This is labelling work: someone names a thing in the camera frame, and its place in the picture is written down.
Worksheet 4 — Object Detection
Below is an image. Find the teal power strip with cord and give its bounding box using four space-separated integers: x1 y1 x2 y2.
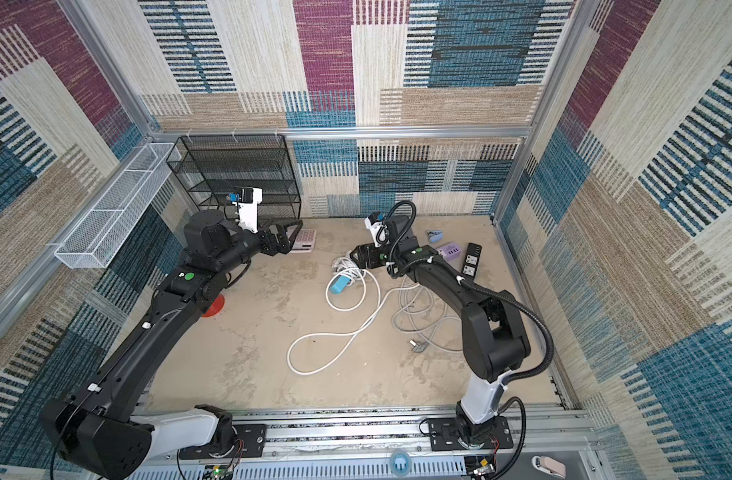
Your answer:
325 256 381 313

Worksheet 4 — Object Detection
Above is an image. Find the white power strip cord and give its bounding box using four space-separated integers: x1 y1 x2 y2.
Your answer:
392 286 464 354

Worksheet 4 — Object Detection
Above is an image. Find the white wire mesh basket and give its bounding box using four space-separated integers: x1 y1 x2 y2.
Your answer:
55 143 174 269

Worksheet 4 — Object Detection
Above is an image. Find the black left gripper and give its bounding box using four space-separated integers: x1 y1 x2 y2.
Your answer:
214 212 304 278

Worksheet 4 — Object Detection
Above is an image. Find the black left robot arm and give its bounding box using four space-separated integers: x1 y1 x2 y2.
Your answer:
40 210 303 479

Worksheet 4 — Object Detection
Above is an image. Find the black corrugated cable conduit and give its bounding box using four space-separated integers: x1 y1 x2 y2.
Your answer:
386 200 556 480

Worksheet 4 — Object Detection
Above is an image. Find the red pen cup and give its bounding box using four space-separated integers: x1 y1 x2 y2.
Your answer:
203 294 226 318

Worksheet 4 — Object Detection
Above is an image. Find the pink calculator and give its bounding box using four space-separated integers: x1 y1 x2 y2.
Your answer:
291 227 317 253

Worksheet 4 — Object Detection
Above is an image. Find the black wire mesh shelf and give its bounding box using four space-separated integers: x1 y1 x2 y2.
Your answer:
167 134 301 226

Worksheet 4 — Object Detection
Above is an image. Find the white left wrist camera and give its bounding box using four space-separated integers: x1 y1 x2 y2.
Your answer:
227 187 263 233

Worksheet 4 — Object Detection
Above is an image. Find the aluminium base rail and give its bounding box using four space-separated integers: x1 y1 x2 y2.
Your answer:
129 405 613 479

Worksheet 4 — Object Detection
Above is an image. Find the black power strip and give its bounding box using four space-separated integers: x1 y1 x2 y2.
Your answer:
462 242 482 280

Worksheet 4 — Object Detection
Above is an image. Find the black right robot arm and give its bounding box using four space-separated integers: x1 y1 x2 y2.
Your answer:
350 212 542 448

